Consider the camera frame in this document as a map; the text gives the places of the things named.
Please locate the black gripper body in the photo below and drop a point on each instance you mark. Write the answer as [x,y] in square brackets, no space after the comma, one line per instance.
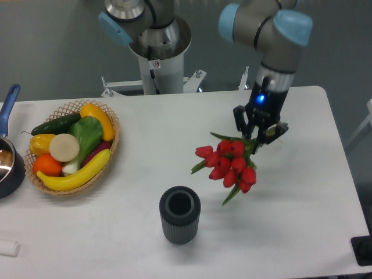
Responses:
[264,106]

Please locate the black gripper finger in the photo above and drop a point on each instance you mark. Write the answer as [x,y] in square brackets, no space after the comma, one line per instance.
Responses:
[246,128]
[266,136]

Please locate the red tulip bouquet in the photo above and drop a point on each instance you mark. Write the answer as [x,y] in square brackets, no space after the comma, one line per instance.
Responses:
[230,162]

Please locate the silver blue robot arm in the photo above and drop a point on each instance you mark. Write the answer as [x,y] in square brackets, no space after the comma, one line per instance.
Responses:
[280,33]

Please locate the white furniture part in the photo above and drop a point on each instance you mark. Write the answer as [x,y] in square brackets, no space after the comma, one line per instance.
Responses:
[362,129]

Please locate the dark grey ribbed vase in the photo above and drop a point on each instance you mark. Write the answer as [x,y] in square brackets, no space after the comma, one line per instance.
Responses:
[180,210]

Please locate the purple eggplant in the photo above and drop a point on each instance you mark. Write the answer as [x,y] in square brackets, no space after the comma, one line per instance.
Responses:
[103,145]

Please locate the black device at table corner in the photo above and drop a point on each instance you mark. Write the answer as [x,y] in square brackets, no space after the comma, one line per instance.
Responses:
[362,250]

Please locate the yellow squash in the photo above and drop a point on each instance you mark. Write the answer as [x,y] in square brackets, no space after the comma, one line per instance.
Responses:
[95,111]

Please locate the green bok choy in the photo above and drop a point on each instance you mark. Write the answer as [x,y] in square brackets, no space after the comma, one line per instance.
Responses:
[88,131]

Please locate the yellow banana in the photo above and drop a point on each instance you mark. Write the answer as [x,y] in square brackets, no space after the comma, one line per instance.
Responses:
[79,178]

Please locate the beige round onion slice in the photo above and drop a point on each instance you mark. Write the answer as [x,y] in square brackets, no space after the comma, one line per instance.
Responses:
[64,147]

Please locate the green cucumber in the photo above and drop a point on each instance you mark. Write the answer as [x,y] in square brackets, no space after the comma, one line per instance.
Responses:
[56,126]

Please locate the orange fruit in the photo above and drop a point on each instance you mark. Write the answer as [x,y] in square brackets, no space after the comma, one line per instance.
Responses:
[47,165]

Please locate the yellow bell pepper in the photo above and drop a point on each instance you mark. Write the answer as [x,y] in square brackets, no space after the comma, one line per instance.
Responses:
[39,144]

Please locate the white cylinder object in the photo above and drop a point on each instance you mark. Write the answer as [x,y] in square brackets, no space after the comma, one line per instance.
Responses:
[9,248]

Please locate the white metal base frame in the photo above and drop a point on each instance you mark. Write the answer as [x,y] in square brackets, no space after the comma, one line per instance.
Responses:
[191,84]

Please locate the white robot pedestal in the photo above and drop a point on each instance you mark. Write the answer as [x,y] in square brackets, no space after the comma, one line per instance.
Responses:
[162,76]

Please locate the blue handled saucepan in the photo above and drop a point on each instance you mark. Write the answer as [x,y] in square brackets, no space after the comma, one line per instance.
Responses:
[12,165]

